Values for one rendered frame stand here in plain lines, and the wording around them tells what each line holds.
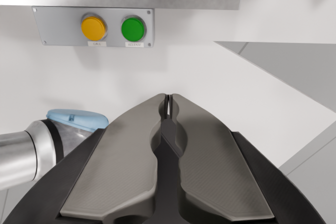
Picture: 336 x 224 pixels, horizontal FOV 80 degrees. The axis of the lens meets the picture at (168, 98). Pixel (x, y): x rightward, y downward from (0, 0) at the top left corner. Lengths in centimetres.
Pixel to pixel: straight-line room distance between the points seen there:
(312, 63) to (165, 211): 145
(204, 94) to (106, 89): 26
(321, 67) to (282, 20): 127
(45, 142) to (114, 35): 22
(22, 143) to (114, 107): 27
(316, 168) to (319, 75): 103
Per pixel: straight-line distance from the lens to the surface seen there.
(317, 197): 291
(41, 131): 40
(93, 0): 40
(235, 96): 58
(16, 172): 39
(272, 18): 53
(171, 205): 54
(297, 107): 68
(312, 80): 181
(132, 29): 38
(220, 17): 49
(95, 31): 39
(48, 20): 44
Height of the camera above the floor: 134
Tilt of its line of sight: 59 degrees down
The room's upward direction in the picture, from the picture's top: 179 degrees counter-clockwise
